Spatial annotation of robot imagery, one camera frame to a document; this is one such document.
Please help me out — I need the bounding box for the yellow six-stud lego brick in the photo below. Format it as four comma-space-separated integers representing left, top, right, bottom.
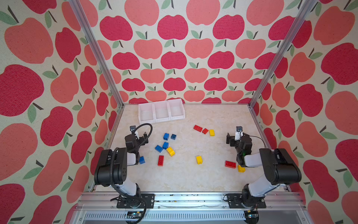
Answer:
209, 129, 215, 137

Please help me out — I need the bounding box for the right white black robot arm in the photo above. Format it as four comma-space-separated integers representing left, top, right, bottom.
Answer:
226, 132, 302, 208

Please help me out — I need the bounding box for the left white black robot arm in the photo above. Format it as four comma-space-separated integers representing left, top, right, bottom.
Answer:
94, 133, 148, 198

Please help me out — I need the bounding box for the yellow round lego brick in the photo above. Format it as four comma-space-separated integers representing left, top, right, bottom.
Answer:
167, 147, 175, 157

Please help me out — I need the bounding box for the small red lego brick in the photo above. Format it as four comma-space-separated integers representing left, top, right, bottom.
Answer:
202, 128, 209, 134

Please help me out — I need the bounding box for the red long lego brick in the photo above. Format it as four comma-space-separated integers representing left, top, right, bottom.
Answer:
194, 125, 203, 132

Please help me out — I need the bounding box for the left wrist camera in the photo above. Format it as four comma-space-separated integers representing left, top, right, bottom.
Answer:
130, 126, 136, 133

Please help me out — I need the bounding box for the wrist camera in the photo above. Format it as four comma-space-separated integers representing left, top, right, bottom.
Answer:
236, 126, 243, 135
130, 126, 136, 133

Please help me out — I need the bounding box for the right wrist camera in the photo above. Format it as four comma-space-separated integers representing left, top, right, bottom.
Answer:
236, 126, 243, 135

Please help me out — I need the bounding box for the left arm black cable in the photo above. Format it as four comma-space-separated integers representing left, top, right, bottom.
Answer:
109, 123, 153, 224

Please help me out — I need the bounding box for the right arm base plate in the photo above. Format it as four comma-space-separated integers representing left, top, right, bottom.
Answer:
223, 193, 267, 209

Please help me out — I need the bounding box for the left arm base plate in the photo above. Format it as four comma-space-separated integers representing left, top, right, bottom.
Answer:
117, 194, 155, 209

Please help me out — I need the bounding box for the aluminium front frame rail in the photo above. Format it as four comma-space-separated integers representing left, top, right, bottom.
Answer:
68, 192, 313, 224

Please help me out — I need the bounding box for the left aluminium corner post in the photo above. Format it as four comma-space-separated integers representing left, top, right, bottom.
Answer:
69, 1, 124, 109

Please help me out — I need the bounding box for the aluminium corner post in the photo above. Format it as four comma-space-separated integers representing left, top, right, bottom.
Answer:
249, 0, 317, 109
69, 1, 124, 109

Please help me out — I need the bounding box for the right aluminium corner post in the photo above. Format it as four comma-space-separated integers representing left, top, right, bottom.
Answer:
249, 0, 317, 109

